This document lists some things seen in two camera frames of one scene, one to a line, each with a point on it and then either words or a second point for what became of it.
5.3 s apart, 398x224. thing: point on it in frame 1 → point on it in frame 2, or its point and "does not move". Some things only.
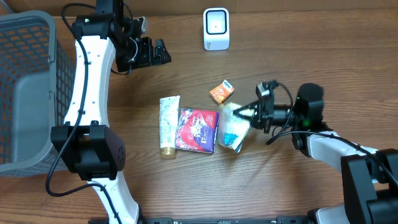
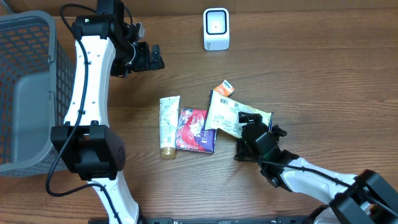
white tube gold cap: (169, 108) does not move
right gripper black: (262, 106) → (247, 116)
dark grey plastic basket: (37, 77) does not move
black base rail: (206, 220) does not move
